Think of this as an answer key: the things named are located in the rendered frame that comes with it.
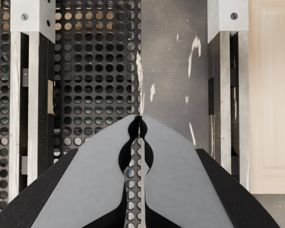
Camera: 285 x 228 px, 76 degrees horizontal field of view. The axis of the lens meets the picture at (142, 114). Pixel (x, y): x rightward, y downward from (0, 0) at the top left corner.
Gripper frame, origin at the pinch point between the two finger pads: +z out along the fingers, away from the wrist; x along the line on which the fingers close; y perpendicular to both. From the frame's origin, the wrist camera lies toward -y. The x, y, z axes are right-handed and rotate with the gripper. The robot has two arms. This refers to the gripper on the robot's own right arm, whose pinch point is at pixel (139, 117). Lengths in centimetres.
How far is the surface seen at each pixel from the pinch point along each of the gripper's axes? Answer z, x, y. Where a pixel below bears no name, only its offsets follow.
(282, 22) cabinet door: 38, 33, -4
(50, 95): 29.4, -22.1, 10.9
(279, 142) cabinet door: 24.0, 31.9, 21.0
